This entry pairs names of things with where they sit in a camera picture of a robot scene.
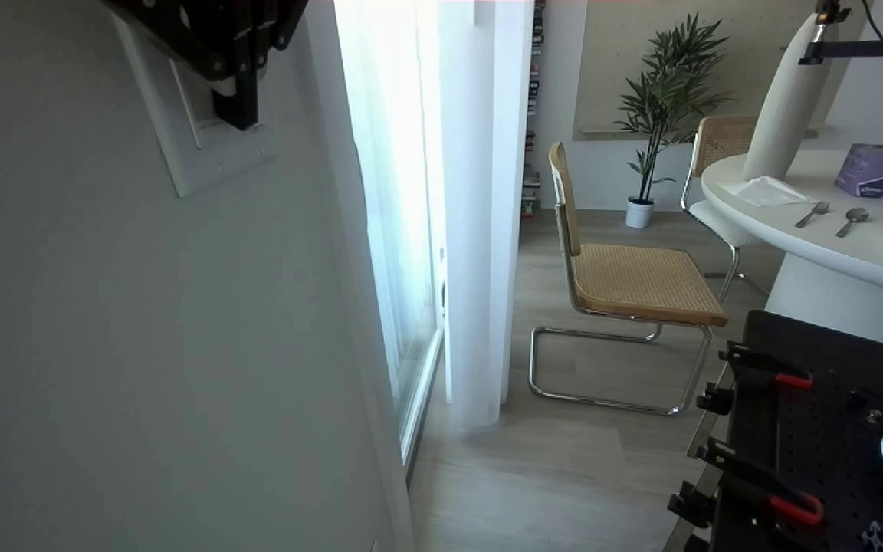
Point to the wicker cantilever chair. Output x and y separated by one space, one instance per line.
634 284

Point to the silver fork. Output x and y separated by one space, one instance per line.
813 212

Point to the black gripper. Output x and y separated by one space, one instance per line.
220 41

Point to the silver spoon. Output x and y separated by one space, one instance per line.
852 217

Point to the white paper napkin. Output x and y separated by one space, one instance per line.
765 192

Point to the potted green plant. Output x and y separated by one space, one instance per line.
666 98

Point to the round white table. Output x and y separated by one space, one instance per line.
822 281

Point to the white glass sliding door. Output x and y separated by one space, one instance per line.
385 93

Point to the red black clamp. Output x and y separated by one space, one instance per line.
752 482
748 369

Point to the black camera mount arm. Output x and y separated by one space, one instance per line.
818 48

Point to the white switch wall plate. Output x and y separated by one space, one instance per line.
194 142

